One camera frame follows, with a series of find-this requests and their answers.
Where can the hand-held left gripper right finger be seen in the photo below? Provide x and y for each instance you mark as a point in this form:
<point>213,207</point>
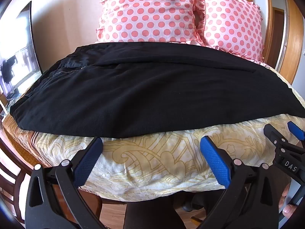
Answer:
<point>214,159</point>

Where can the person's right hand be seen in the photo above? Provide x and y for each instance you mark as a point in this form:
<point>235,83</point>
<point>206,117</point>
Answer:
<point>284,195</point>

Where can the glass side table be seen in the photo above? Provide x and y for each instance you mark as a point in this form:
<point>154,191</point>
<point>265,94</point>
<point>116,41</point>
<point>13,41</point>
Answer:
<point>6,107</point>

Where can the flat screen television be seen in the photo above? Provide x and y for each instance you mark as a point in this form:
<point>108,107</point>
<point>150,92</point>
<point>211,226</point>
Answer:
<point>19,52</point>

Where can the large pink polka dot pillow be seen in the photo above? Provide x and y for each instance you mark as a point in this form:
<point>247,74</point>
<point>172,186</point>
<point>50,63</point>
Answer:
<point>147,12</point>

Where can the wooden door frame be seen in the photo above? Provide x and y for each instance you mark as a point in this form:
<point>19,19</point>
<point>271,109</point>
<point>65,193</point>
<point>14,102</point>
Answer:
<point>269,28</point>

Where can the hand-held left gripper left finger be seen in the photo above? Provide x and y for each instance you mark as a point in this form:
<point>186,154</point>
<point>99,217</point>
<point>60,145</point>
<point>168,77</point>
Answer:
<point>88,159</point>

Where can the person's dark trouser legs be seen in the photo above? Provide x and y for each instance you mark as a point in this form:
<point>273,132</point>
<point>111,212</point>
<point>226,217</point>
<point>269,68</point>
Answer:
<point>152,212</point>

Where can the black pants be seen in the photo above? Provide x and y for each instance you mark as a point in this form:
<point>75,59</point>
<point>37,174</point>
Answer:
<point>143,88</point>

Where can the yellow patterned blanket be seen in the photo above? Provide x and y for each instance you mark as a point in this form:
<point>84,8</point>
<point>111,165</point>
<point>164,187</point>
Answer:
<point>154,167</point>

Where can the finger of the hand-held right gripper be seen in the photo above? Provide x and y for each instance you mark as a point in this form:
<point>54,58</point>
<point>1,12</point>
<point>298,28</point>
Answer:
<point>270,133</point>
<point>294,128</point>

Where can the dark brown door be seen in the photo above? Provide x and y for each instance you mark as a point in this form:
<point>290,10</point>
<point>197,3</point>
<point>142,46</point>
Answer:
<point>278,35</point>

